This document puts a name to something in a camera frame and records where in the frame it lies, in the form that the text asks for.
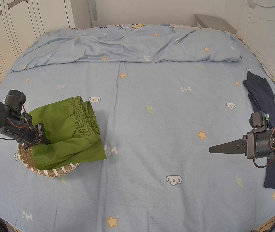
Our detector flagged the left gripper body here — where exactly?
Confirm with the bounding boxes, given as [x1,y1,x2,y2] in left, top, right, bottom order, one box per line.
[18,126,43,151]

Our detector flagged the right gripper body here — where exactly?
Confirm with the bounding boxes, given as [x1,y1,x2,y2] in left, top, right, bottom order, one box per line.
[243,127,275,160]

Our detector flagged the green shorts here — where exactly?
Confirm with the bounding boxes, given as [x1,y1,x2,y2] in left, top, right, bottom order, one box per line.
[27,96,107,170]

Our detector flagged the round woven basket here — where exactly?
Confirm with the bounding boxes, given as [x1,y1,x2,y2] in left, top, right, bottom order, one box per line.
[17,142,81,178]

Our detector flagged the dark blue garment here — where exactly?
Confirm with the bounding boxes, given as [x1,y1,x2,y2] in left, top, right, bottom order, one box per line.
[243,71,275,193]

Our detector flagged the bed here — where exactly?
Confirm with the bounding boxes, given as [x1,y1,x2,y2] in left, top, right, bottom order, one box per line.
[0,0,275,232]

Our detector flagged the white wardrobe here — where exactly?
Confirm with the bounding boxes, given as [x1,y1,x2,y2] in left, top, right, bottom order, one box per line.
[0,0,76,83]

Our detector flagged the grey bedside table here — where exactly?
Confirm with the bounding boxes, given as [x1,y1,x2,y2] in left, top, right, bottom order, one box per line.
[194,14,237,35]

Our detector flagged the pale blue quilt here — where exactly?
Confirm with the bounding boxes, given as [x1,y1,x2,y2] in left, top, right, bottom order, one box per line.
[9,23,242,73]

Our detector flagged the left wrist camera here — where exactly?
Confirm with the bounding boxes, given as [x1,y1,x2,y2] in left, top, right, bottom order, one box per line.
[35,122,46,142]

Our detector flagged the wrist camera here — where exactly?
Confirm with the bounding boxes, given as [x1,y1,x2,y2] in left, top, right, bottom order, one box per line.
[250,111,270,134]
[35,122,46,142]

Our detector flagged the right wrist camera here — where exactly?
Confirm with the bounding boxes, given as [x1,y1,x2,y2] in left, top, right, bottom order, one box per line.
[250,111,270,134]

